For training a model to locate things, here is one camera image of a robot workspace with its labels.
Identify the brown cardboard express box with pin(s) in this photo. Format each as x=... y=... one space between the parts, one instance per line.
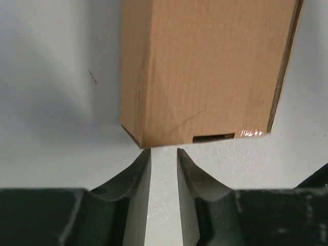
x=197 y=71

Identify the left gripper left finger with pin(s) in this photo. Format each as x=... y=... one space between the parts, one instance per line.
x=114 y=213

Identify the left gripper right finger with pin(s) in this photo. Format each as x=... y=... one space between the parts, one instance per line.
x=213 y=214

